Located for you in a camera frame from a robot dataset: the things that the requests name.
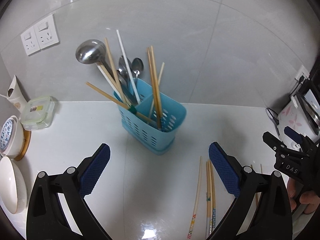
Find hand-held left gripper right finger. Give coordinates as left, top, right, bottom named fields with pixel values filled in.
left=209, top=142, right=293, bottom=240

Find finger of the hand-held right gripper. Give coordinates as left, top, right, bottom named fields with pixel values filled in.
left=284, top=126, right=304, bottom=143
left=262, top=131, right=288, bottom=155

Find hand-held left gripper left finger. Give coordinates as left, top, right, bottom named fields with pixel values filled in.
left=26, top=143, right=112, bottom=240

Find chopstick yellow flower end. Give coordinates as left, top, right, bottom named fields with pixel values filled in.
left=206, top=161, right=211, bottom=239

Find pale chopstick red flower end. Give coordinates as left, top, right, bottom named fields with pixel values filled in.
left=187, top=156, right=202, bottom=239

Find bamboo chopstick blue dotted end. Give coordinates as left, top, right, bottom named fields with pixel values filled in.
left=209, top=159, right=217, bottom=234

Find blue plastic utensil holder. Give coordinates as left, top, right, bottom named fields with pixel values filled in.
left=114, top=78, right=187, bottom=155

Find green banded wooden chopstick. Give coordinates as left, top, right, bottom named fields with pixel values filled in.
left=86, top=81, right=160, bottom=128

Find plain bamboo chopstick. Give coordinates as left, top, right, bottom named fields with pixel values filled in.
left=150, top=45, right=163, bottom=131

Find person's right hand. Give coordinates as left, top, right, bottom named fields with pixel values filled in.
left=287, top=177, right=320, bottom=214

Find white rice cooker pink flowers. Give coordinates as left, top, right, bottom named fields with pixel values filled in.
left=276, top=90, right=320, bottom=150

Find round wooden coaster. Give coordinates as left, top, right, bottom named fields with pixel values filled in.
left=12, top=130, right=32, bottom=161

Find glass container green lid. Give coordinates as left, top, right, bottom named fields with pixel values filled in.
left=20, top=96, right=55, bottom=131

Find large white bowl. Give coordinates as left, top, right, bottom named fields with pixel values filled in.
left=0, top=156, right=27, bottom=215

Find cream plastic chopstick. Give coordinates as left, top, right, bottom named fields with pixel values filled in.
left=98, top=64, right=127, bottom=104

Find blue patterned white bowl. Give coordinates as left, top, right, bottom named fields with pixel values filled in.
left=0, top=116, right=27, bottom=158

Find long light wooden chopstick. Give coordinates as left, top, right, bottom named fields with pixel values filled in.
left=104, top=37, right=128, bottom=104

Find long metal spoon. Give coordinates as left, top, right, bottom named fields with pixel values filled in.
left=117, top=55, right=135, bottom=100

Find white paper cup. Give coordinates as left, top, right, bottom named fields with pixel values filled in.
left=7, top=75, right=28, bottom=110

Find round metal spoon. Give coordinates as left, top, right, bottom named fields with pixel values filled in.
left=131, top=58, right=144, bottom=83

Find white plastic chopstick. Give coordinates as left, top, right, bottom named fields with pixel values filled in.
left=116, top=30, right=141, bottom=103

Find stainless steel ladle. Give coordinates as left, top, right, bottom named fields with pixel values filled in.
left=75, top=39, right=134, bottom=104

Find black rice cooker cable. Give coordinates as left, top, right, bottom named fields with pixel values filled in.
left=266, top=107, right=280, bottom=125

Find white double wall outlet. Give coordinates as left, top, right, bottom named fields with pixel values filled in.
left=295, top=65, right=310, bottom=83

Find white wall switch socket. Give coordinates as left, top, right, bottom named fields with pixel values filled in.
left=34, top=14, right=60, bottom=50
left=20, top=29, right=40, bottom=56

